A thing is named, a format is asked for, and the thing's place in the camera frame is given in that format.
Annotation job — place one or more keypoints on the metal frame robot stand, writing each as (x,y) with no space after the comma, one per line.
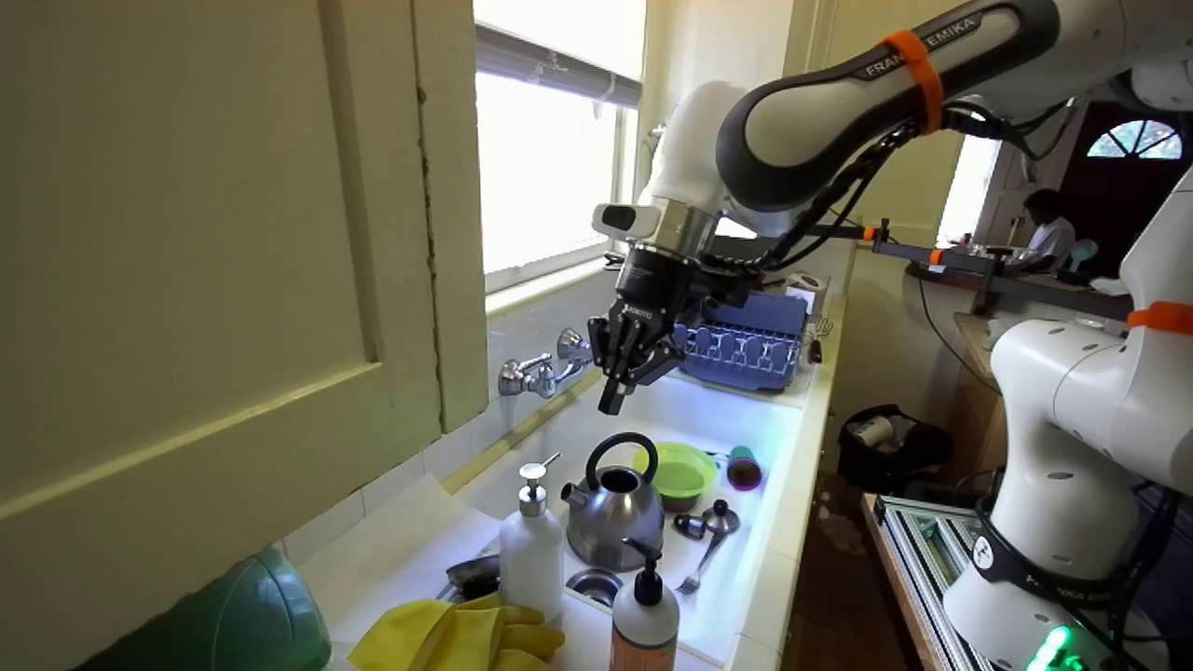
(919,544)

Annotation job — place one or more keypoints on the dark door arched window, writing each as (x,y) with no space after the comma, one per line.
(1139,187)

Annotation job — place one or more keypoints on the lime green plastic bowl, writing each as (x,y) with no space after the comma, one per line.
(684,474)

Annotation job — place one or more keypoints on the cluttered background table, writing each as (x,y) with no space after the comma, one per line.
(994,282)

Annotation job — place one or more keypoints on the green cup purple rim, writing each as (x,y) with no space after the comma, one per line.
(746,469)

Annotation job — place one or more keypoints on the steel measuring ladle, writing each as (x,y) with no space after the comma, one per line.
(721,510)

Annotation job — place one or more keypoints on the white ceramic sink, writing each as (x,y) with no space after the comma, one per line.
(771,435)

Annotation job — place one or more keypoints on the black trash bin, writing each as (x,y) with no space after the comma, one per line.
(897,447)

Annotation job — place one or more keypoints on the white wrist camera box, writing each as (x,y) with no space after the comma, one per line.
(619,221)

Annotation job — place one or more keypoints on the yellow cloth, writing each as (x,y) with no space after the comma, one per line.
(434,633)

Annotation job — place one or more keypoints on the chrome faucet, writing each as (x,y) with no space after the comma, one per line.
(535,374)

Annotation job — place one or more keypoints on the stainless steel kettle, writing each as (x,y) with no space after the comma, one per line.
(616,515)

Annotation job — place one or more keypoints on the cream cabinet door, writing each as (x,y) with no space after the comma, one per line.
(190,247)

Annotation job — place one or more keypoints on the blue dish rack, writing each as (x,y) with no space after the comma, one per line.
(746,356)

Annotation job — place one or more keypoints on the steel sink drain strainer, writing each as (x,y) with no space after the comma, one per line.
(595,585)

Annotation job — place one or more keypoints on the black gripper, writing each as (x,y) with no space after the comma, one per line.
(658,293)

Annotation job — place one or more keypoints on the pink bottle black pump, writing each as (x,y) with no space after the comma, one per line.
(643,620)

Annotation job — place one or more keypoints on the green round object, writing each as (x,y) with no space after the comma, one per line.
(237,620)

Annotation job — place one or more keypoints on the seated person white shirt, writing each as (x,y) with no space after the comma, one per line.
(1049,235)

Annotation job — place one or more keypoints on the steel fork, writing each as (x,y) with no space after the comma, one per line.
(704,563)

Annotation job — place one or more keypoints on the round black steel dish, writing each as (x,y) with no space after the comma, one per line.
(470,576)

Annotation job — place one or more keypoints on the bright window cream frame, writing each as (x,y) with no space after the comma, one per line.
(545,160)

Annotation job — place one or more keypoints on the white pump bottle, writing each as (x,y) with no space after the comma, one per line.
(532,559)

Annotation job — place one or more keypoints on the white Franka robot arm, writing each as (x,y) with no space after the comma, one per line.
(822,112)

